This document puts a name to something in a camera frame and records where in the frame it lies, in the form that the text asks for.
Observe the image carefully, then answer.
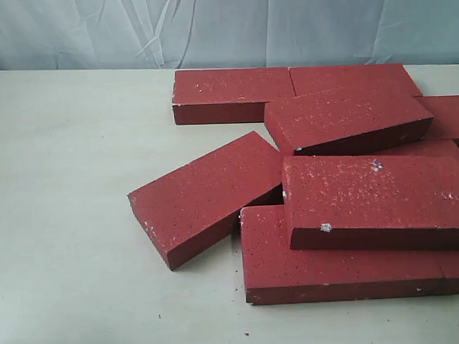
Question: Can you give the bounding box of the white backdrop cloth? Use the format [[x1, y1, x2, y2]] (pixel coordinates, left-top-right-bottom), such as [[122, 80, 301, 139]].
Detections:
[[0, 0, 459, 70]]

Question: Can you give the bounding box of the angled red brick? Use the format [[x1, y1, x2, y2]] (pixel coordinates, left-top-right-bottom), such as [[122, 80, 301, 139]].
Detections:
[[128, 131, 283, 271]]

